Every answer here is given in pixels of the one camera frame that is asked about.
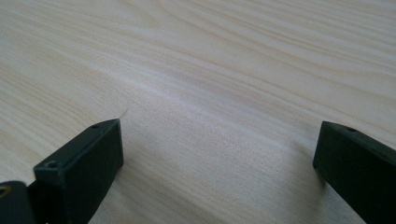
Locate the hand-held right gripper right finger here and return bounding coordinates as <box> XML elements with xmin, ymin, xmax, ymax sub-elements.
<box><xmin>312</xmin><ymin>120</ymin><xmax>396</xmax><ymax>224</ymax></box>

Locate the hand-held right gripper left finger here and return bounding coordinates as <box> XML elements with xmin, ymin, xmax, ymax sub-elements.
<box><xmin>33</xmin><ymin>118</ymin><xmax>125</xmax><ymax>224</ymax></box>

